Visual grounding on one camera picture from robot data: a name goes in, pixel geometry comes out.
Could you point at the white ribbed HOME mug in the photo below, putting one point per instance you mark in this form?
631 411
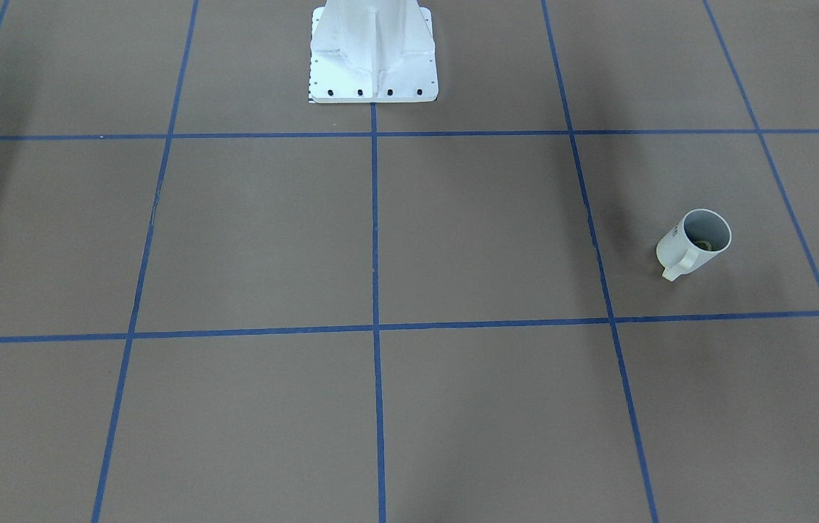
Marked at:
676 252

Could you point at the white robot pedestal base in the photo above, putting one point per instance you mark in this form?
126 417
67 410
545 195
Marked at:
372 52

